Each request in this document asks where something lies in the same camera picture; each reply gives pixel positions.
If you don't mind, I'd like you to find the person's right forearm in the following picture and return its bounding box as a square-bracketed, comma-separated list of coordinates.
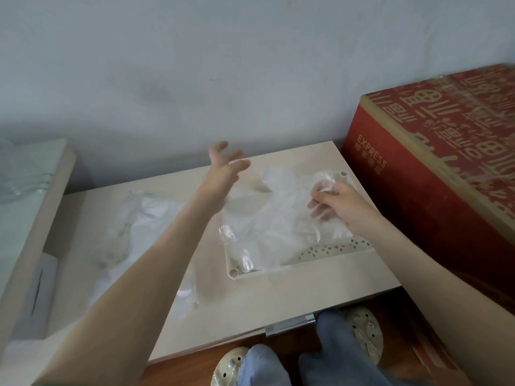
[354, 215, 515, 386]

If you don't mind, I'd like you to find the person's leg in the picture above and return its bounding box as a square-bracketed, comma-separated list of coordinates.
[237, 343, 291, 386]
[298, 309, 405, 386]

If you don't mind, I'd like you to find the beige furniture with glass top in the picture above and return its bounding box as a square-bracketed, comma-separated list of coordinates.
[0, 138, 78, 352]

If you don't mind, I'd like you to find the beige wooden cabinet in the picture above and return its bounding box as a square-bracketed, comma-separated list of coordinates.
[43, 140, 403, 365]

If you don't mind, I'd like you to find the person's right leg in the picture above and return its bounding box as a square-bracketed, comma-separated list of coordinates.
[298, 309, 405, 386]

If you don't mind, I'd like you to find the person's left hand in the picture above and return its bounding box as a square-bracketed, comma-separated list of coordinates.
[199, 141, 251, 214]

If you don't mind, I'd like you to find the red printed cardboard box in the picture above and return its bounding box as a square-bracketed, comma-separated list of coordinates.
[342, 63, 515, 372]

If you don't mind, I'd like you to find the cream perforated plastic tray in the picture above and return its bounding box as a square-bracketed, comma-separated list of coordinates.
[220, 168, 376, 281]

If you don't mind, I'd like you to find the person's left forearm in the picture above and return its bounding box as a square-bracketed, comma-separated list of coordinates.
[38, 189, 226, 386]

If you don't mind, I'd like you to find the person's right hand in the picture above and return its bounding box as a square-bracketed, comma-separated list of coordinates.
[307, 181, 384, 238]

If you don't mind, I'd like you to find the clear plastic bag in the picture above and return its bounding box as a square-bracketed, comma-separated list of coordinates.
[86, 191, 202, 319]
[219, 168, 355, 274]

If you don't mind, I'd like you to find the metal drawer handle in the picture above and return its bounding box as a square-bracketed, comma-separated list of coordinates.
[265, 313, 315, 338]

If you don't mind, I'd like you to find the person's left leg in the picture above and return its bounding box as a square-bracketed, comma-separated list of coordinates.
[237, 343, 291, 386]

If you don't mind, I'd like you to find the cream perforated slipper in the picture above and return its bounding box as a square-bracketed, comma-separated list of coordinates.
[341, 306, 384, 367]
[210, 346, 251, 386]

